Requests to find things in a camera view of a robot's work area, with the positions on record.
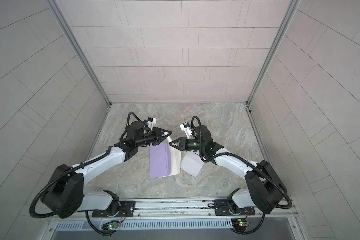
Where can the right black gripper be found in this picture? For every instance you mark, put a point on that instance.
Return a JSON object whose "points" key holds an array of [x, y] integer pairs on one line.
{"points": [[184, 143]]}

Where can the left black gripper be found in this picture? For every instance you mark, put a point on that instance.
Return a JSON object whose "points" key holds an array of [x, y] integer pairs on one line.
{"points": [[157, 134]]}

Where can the purple envelope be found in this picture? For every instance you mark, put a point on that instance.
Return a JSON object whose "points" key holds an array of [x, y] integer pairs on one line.
{"points": [[160, 161]]}

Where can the cream envelope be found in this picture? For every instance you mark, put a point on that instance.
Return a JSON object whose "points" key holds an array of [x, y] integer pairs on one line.
{"points": [[173, 158]]}

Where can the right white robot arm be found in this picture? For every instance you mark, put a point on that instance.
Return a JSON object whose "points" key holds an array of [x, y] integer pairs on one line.
{"points": [[265, 189]]}

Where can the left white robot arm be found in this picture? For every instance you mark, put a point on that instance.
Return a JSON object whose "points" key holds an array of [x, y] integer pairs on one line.
{"points": [[64, 194]]}

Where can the white paper sheet underneath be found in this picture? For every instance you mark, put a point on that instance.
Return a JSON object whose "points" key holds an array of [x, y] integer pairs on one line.
{"points": [[192, 164]]}

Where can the right circuit board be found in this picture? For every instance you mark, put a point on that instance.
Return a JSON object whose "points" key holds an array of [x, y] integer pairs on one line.
{"points": [[240, 225]]}

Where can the circuit board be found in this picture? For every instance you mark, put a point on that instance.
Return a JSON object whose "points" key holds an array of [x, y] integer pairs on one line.
{"points": [[240, 225], [111, 226]]}

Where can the left circuit board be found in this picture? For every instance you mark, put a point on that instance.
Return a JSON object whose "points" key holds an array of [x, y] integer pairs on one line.
{"points": [[111, 226]]}

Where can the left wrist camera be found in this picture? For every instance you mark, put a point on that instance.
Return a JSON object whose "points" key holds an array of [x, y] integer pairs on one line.
{"points": [[151, 122]]}

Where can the aluminium rail frame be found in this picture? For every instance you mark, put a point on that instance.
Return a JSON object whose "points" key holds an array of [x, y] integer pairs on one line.
{"points": [[189, 213]]}

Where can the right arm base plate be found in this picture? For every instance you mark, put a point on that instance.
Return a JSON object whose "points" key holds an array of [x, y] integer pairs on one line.
{"points": [[227, 208]]}

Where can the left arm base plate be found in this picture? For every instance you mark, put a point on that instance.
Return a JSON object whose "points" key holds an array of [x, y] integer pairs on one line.
{"points": [[120, 209]]}

